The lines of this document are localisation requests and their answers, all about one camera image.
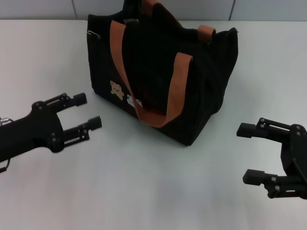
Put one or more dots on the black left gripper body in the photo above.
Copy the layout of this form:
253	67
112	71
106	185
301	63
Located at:
33	129

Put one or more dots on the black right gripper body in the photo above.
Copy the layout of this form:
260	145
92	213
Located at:
296	151

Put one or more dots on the silver metal main zipper pull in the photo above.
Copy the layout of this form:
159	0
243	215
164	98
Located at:
131	21

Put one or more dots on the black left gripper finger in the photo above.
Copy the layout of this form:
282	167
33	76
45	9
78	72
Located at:
94	123
78	100

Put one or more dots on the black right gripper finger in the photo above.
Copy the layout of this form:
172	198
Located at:
254	177
247	130

